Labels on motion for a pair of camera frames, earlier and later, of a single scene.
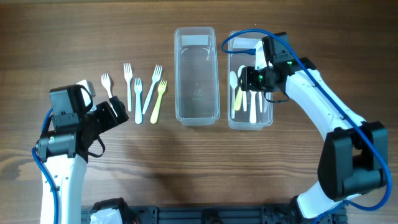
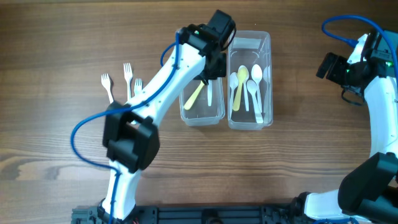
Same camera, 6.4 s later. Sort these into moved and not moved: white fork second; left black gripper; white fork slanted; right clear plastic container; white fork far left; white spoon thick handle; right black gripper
Moved: white spoon thick handle; right black gripper; left black gripper; white fork slanted
Not moved: right clear plastic container; white fork far left; white fork second
